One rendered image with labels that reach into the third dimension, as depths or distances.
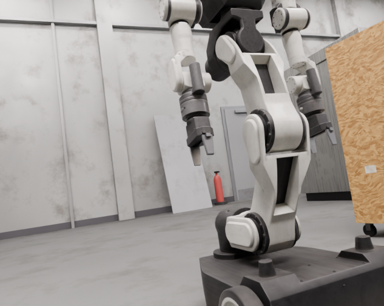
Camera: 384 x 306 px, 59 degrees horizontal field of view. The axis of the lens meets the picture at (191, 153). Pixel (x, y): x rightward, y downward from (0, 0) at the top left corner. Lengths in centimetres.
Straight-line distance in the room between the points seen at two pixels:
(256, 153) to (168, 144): 587
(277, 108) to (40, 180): 602
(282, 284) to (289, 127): 45
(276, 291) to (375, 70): 167
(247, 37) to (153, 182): 598
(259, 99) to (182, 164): 576
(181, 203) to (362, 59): 485
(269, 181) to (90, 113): 616
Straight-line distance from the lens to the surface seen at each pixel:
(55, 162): 684
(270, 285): 91
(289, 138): 107
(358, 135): 235
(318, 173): 519
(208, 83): 109
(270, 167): 105
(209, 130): 98
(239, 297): 89
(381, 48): 231
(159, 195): 707
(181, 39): 115
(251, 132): 106
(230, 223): 125
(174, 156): 681
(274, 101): 110
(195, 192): 671
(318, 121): 130
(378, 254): 114
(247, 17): 128
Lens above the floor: 47
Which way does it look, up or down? 6 degrees up
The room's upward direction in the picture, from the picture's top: 8 degrees counter-clockwise
